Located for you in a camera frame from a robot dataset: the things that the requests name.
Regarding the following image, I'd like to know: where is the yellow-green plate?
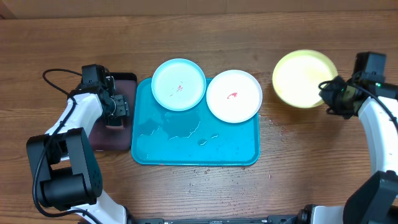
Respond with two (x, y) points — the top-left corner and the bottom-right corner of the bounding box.
(272, 50), (338, 109)

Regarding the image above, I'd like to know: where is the pink green scrub sponge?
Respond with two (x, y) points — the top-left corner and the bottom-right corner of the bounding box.
(106, 124), (125, 130)

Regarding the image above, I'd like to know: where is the light blue plate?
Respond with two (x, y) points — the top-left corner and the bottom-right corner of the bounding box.
(151, 58), (206, 111)

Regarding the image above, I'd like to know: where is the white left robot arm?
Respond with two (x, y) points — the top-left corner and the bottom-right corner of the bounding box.
(26, 64), (137, 224)

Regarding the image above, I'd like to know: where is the dark maroon tray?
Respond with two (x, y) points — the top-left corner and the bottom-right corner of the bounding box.
(88, 72), (137, 151)

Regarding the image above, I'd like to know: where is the teal plastic tray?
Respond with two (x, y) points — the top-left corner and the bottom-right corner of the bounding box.
(131, 78), (261, 166)

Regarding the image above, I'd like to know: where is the white plate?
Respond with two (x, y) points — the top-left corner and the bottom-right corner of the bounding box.
(206, 70), (262, 123)

